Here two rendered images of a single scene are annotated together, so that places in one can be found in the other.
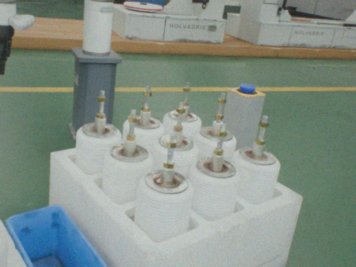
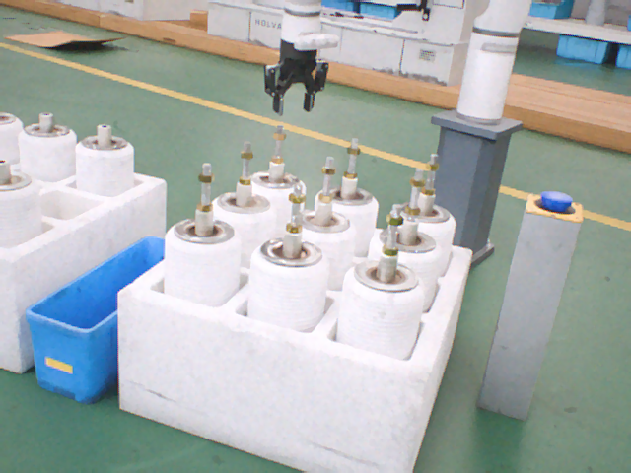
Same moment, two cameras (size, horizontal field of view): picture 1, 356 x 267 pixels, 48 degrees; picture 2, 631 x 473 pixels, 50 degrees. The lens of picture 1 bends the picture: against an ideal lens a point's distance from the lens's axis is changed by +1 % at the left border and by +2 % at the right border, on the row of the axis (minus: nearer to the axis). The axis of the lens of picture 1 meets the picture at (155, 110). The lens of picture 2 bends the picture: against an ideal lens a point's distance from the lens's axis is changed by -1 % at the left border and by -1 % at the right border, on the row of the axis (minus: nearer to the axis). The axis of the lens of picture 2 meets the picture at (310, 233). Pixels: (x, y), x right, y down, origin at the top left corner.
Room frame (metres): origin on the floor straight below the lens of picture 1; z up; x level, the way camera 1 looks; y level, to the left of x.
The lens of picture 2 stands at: (0.27, -0.75, 0.60)
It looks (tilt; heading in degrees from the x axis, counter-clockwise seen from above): 23 degrees down; 56
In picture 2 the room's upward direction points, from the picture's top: 6 degrees clockwise
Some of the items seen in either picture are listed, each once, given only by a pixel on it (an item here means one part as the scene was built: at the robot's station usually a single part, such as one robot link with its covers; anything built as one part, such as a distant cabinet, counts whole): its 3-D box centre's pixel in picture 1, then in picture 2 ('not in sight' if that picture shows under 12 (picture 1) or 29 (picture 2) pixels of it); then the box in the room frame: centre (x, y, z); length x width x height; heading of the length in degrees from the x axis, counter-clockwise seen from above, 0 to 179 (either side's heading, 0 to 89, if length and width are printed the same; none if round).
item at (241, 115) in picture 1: (235, 146); (526, 311); (1.00, -0.23, 0.16); 0.07 x 0.07 x 0.31; 39
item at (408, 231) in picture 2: (217, 129); (408, 232); (0.84, -0.14, 0.26); 0.02 x 0.02 x 0.03
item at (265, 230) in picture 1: (166, 208); (311, 323); (0.76, -0.05, 0.09); 0.39 x 0.39 x 0.18; 39
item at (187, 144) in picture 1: (176, 142); (322, 221); (0.76, -0.05, 0.25); 0.08 x 0.08 x 0.01
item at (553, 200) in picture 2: (246, 89); (555, 202); (1.00, -0.23, 0.32); 0.04 x 0.04 x 0.02
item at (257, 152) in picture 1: (257, 150); (387, 266); (0.74, -0.22, 0.26); 0.02 x 0.02 x 0.03
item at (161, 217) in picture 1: (160, 227); (201, 295); (0.60, -0.03, 0.16); 0.10 x 0.10 x 0.18
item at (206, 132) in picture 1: (215, 134); (407, 240); (0.84, -0.14, 0.25); 0.08 x 0.08 x 0.01
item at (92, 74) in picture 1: (93, 95); (463, 187); (1.31, 0.22, 0.15); 0.15 x 0.15 x 0.30; 22
